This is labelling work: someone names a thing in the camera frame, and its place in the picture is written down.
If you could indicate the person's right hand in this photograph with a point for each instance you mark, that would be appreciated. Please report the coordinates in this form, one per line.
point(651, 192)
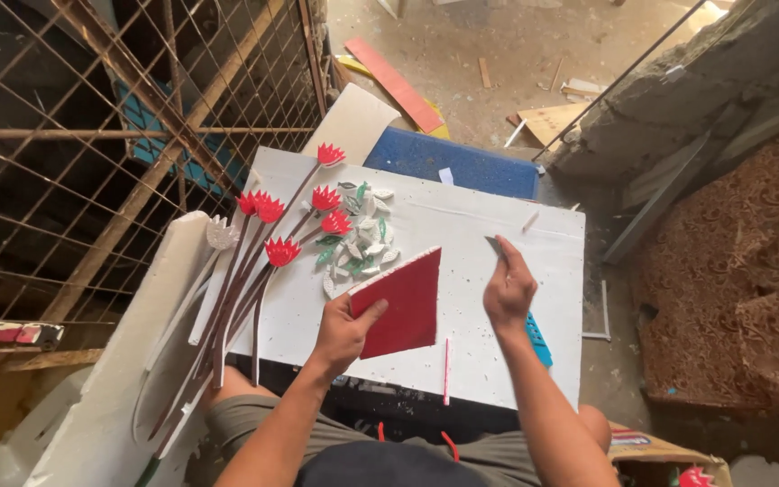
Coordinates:
point(510, 295)

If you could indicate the person's left hand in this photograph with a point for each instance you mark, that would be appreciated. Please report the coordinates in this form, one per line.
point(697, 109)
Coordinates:
point(339, 335)

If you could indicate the small grey blade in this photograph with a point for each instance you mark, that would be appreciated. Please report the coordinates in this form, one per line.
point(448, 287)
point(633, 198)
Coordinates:
point(493, 245)

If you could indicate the red foam board piece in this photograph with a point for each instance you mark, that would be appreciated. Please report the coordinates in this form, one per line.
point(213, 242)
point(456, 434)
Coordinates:
point(406, 308)

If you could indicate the white foam work board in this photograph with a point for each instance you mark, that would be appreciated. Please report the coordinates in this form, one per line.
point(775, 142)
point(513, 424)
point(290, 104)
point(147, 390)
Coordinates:
point(498, 291)

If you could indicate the cyan plastic perforated piece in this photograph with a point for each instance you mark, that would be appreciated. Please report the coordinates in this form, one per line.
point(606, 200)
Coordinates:
point(538, 339)

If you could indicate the short white foam stick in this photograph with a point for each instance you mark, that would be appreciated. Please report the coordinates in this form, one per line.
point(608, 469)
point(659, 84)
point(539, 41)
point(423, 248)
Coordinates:
point(530, 220)

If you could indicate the red and white foam strip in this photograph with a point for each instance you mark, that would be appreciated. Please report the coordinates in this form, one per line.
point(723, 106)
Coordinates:
point(447, 370)

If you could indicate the pile of foam leaves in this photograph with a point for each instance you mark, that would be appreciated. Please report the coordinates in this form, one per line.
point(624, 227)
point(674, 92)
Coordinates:
point(360, 237)

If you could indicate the person's olive shorts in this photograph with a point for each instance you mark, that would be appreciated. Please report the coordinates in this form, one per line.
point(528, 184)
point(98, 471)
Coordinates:
point(281, 423)

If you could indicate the bunch of red foam flowers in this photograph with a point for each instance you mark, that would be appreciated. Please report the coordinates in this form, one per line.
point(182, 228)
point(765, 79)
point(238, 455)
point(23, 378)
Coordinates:
point(254, 270)

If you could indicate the small white paper scrap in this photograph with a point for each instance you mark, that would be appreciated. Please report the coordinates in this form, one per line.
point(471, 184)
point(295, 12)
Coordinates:
point(445, 176)

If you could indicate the person's dark shirt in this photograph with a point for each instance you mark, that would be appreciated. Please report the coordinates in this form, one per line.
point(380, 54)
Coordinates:
point(386, 465)

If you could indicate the blue plastic stool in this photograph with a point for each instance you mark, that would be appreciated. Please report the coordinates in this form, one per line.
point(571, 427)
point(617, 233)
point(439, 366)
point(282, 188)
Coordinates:
point(454, 164)

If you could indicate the white foam flower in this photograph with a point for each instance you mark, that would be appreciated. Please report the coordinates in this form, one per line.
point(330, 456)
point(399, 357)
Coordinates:
point(220, 234)

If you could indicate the grey metal bar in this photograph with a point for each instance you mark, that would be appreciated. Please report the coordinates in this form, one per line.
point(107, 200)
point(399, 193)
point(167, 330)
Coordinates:
point(656, 199)

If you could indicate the plywood offcut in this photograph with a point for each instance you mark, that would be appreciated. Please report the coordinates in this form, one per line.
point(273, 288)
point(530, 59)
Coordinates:
point(550, 122)

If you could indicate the yellow board scrap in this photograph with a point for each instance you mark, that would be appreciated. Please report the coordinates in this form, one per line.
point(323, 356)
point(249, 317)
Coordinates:
point(438, 122)

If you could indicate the white board sheet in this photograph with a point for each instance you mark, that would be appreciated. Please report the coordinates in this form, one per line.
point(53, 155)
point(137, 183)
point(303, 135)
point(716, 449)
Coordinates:
point(352, 125)

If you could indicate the cardboard box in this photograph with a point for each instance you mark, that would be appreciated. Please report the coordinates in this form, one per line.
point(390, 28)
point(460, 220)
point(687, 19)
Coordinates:
point(660, 452)

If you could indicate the long white foam plank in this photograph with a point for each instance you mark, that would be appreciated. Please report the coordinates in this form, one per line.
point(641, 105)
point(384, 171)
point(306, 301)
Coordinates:
point(126, 392)

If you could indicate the small wooden slat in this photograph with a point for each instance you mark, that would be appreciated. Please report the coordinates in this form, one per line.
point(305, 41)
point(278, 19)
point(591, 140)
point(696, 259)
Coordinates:
point(484, 72)

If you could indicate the brown patterned mat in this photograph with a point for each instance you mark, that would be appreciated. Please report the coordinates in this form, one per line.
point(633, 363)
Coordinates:
point(734, 284)

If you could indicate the thin metal rod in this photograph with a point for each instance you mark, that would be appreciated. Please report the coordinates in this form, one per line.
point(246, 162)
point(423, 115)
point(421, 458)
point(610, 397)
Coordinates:
point(619, 80)

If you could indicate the red plank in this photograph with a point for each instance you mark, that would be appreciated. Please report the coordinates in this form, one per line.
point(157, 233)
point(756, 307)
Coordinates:
point(393, 82)

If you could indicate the single red foam flower head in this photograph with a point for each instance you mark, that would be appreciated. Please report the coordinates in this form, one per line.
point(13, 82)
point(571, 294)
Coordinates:
point(695, 477)

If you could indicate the rusty metal grid fence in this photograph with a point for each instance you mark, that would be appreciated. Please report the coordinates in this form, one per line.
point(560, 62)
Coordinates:
point(126, 135)

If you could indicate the metal holder with red pieces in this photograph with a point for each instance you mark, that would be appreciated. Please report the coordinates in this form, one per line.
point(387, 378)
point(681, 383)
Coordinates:
point(17, 334)

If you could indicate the white angle frame piece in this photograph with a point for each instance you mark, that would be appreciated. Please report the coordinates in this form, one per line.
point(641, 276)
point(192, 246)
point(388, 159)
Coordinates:
point(604, 318)

